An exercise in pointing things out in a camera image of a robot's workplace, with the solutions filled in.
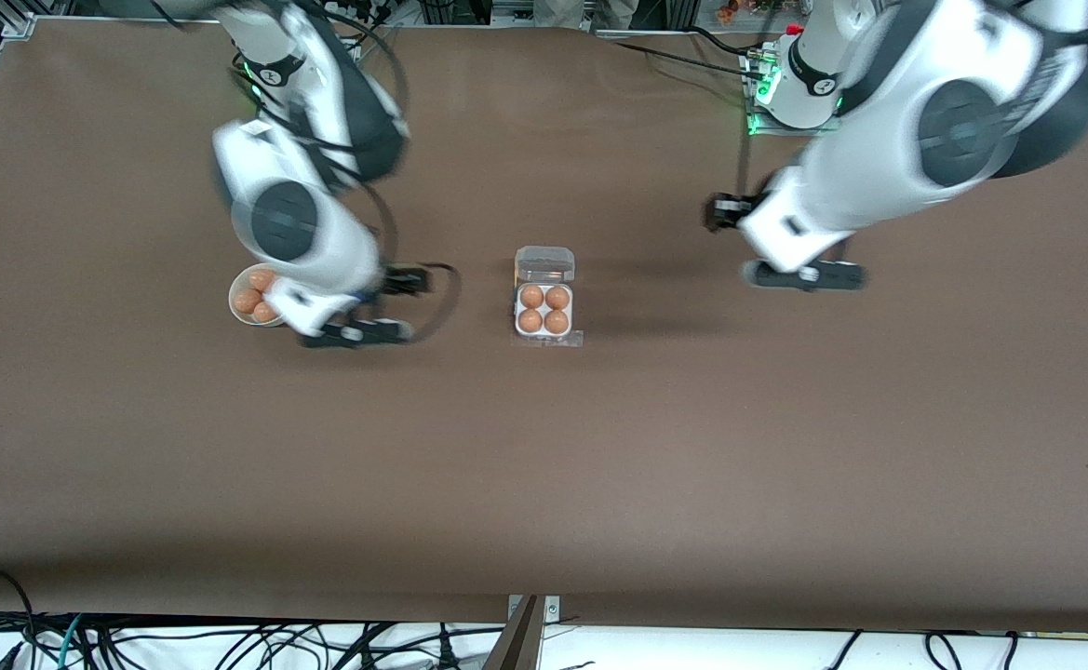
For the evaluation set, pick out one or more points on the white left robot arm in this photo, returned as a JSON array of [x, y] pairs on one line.
[[953, 130]]

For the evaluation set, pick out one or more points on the white round bowl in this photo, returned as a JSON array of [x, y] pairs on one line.
[[233, 287]]

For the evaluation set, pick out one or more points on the person standing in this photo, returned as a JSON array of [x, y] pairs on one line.
[[585, 9]]

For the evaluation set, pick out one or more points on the clear plastic egg box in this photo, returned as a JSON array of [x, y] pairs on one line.
[[544, 265]]

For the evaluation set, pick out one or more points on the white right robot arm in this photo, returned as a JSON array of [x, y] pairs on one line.
[[283, 219]]

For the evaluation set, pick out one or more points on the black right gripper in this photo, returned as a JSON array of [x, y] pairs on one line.
[[404, 279]]

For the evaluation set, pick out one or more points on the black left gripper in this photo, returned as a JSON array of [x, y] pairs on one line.
[[726, 211]]

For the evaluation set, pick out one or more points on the silver metal bracket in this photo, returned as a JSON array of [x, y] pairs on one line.
[[553, 609]]

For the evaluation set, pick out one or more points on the dark metal pole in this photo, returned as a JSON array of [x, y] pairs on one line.
[[517, 642]]

